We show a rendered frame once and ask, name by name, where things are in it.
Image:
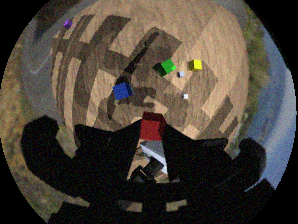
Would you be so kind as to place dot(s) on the red block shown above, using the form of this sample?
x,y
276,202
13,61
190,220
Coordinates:
x,y
152,126

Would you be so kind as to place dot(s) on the yellow cube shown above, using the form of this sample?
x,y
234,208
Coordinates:
x,y
195,65

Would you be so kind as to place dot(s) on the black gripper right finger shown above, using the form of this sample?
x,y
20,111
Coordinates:
x,y
180,151

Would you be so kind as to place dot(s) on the green rectangular block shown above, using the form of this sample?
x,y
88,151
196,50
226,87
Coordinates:
x,y
167,67

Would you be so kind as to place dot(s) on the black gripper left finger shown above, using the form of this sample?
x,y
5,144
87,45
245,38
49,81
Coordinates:
x,y
122,144

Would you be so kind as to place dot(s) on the blue block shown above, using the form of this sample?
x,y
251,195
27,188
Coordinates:
x,y
122,90

